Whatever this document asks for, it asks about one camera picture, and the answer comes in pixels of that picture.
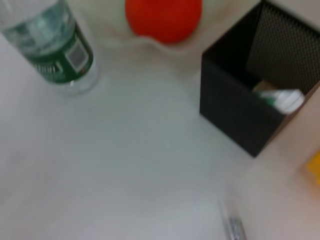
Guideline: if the orange toy fruit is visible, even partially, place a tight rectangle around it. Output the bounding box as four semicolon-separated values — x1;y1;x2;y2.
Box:
124;0;203;46

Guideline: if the small wooden stamp block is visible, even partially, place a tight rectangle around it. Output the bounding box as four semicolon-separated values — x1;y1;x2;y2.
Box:
251;79;276;94

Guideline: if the green utility knife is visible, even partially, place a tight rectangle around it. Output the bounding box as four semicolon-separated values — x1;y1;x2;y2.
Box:
258;88;306;115

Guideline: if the silver glitter pen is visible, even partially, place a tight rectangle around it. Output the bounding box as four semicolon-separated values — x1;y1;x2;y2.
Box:
219;199;249;240

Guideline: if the clear water bottle green label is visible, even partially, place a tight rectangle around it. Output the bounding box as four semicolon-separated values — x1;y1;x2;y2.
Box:
0;0;99;96

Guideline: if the black mesh pen holder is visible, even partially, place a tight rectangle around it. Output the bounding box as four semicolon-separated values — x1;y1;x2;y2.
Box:
198;0;320;159

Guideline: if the clear glass fruit plate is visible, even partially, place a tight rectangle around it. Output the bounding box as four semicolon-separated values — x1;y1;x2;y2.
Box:
72;0;262;72

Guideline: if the yellow plastic bin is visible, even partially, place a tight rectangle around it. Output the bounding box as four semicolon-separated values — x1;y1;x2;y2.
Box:
305;151;320;186

